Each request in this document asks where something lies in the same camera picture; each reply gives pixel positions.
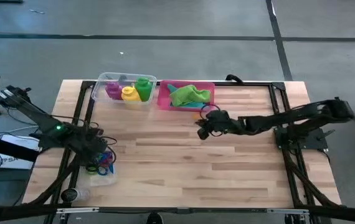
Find pink plastic tray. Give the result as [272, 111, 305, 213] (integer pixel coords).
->
[156, 80, 216, 113]

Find black camera cable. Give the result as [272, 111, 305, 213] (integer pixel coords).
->
[199, 103, 222, 138]
[88, 121, 118, 166]

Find white drink can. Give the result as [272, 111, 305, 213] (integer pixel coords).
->
[60, 187, 90, 203]

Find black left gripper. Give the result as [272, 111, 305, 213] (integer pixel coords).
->
[70, 129, 109, 172]

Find black aluminium rig frame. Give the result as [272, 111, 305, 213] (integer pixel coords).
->
[0, 80, 355, 224]

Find magenta sports bottle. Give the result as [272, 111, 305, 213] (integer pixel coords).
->
[105, 81, 123, 101]

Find black right camera cable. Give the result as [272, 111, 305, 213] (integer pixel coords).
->
[199, 103, 222, 138]

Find small clear plastic container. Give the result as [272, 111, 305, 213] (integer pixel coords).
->
[77, 146, 118, 188]

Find black cable loop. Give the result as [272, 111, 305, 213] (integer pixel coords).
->
[225, 73, 244, 85]

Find white printed cardboard box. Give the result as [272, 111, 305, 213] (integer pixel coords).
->
[0, 134, 39, 170]

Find large clear plastic bin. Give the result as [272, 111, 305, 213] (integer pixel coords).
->
[91, 72, 158, 106]

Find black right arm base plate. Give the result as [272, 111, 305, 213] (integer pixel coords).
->
[273, 126, 330, 151]

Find lime green microfibre cloth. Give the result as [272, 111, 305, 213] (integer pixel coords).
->
[168, 84, 212, 107]

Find teal microfibre cloth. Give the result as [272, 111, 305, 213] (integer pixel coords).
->
[167, 83, 212, 110]

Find black left camera cable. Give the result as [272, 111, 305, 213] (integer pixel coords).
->
[88, 121, 118, 166]

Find green sports bottle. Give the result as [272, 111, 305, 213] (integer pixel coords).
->
[134, 76, 154, 101]

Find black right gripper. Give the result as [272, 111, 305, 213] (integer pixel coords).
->
[195, 110, 244, 141]

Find yellow sports bottle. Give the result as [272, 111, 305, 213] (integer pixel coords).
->
[120, 83, 142, 103]

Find silver aluminium rail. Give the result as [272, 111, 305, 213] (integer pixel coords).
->
[55, 207, 101, 215]
[266, 207, 310, 215]

